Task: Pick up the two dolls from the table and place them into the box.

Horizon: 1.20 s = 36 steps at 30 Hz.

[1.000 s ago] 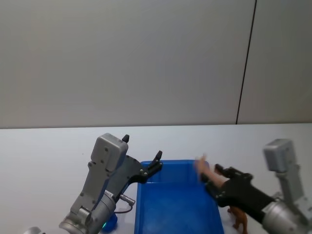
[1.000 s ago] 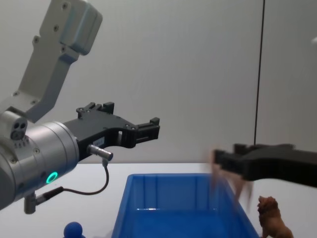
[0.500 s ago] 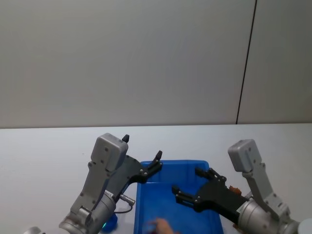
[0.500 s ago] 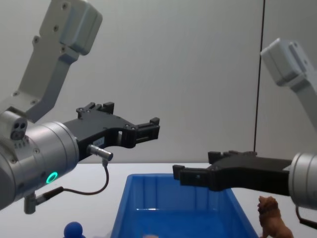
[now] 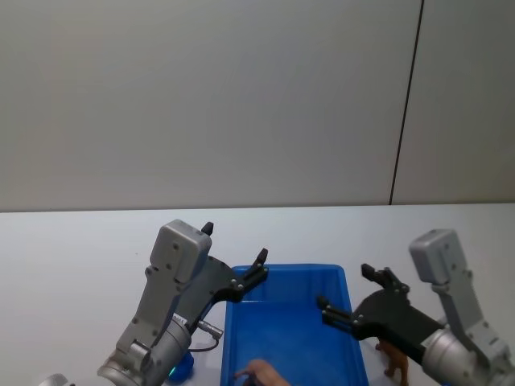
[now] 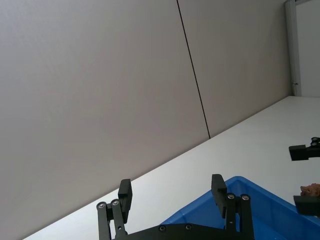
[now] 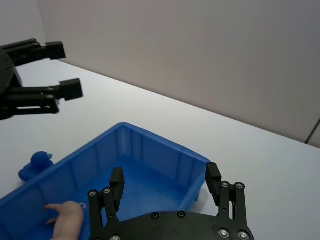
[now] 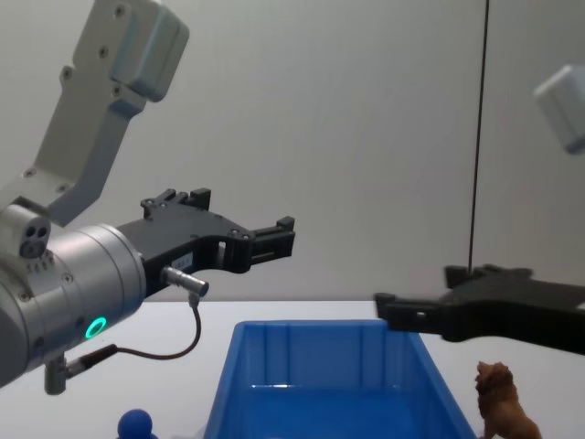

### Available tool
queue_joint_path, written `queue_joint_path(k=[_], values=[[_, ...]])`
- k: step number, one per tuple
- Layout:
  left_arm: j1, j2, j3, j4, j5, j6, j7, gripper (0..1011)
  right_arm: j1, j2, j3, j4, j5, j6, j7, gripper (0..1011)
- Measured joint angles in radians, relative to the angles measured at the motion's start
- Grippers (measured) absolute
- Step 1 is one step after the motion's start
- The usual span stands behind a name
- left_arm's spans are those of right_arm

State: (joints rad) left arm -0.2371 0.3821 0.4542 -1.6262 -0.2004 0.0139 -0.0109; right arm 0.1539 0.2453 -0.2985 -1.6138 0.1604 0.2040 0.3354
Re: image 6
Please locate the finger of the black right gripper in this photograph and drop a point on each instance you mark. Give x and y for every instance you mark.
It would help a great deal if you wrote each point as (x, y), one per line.
(308, 205)
(301, 152)

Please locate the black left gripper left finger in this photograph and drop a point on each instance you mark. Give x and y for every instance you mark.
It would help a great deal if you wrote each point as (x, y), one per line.
(124, 200)

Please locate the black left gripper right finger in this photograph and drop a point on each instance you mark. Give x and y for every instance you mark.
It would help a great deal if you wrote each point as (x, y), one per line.
(220, 197)

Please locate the small brown lumpy piece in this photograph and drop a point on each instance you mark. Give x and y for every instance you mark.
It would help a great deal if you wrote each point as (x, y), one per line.
(312, 190)

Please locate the blue plastic bin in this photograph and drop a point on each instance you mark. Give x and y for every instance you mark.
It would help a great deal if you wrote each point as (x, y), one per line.
(270, 220)

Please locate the grey upright frame post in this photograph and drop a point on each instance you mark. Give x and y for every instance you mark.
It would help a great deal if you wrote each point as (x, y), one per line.
(293, 47)

